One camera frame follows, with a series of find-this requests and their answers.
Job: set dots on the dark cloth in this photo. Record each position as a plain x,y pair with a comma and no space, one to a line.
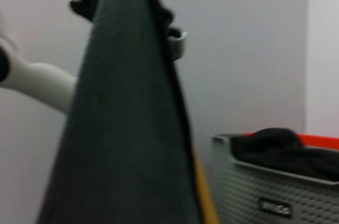
278,152

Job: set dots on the orange cloth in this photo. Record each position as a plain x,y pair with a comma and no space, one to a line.
323,140

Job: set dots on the grey-green towel yellow back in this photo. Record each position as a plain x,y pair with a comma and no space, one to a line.
127,102

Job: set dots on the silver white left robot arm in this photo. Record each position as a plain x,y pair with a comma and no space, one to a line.
39,81

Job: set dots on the grey perforated storage box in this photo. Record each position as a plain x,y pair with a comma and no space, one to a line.
238,181

